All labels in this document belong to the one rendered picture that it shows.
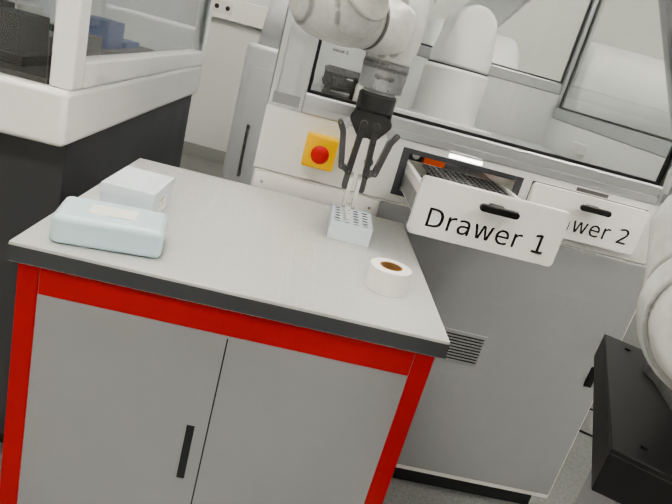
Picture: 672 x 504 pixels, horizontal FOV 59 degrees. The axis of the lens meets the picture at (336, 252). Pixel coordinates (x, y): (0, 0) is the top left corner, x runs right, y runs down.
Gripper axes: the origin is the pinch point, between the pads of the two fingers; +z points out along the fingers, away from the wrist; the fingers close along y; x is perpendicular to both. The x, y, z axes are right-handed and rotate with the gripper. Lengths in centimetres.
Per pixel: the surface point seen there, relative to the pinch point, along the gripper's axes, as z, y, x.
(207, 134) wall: 64, -96, 342
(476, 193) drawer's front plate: -8.3, 21.2, -13.5
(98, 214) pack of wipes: 3, -36, -40
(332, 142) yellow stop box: -6.8, -6.2, 11.0
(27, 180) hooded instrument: 14, -64, -4
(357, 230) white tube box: 4.8, 2.3, -10.9
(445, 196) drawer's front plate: -6.4, 15.9, -13.6
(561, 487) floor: 84, 92, 33
